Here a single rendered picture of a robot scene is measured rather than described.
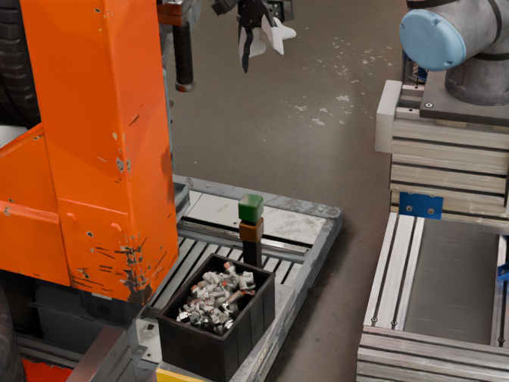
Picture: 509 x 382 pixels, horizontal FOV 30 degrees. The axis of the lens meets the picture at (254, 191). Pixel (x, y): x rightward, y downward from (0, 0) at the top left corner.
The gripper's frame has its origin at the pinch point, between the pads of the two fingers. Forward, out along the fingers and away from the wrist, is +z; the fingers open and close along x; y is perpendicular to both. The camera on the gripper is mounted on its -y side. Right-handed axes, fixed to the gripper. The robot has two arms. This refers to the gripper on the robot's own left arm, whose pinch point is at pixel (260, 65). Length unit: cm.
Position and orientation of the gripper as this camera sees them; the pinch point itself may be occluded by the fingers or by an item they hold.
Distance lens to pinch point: 191.0
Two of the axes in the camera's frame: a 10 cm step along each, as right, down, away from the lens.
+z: 1.2, 9.9, -0.8
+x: -4.8, 1.3, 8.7
